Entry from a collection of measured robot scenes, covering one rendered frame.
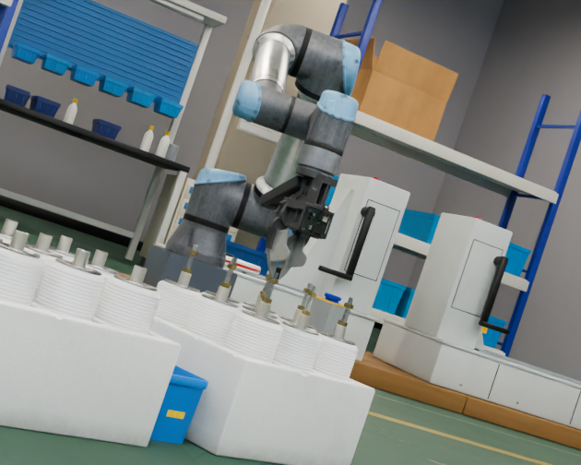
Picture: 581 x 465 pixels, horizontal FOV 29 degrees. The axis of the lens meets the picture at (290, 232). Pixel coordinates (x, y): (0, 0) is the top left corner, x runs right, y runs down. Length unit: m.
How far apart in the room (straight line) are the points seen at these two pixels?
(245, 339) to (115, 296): 0.32
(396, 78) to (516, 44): 4.31
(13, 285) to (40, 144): 8.79
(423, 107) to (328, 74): 5.11
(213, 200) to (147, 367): 0.91
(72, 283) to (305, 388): 0.57
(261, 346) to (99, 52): 6.20
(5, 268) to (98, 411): 0.29
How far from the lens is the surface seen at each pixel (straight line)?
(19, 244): 1.72
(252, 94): 2.14
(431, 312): 4.81
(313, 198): 2.03
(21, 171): 10.44
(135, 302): 1.82
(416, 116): 7.57
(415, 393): 4.57
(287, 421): 2.11
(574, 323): 9.39
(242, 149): 8.57
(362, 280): 4.53
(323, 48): 2.50
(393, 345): 5.01
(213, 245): 2.66
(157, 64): 8.22
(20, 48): 7.83
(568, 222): 9.86
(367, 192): 4.50
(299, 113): 2.14
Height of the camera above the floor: 0.37
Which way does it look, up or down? 1 degrees up
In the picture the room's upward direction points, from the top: 19 degrees clockwise
